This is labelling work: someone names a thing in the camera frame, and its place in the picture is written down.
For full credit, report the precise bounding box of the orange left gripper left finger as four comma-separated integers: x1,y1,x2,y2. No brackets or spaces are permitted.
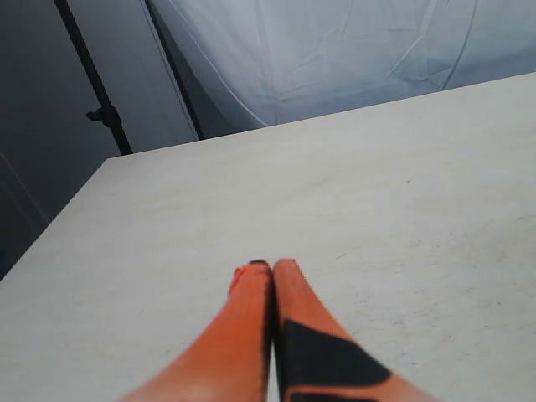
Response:
122,260,271,401

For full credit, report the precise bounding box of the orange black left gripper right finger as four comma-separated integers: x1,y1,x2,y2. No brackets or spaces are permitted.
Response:
273,259,436,401

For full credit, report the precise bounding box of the black stand pole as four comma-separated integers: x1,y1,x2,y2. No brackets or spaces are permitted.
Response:
54,0,133,156

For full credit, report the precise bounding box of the white backdrop cloth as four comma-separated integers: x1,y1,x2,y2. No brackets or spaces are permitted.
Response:
155,1,535,130

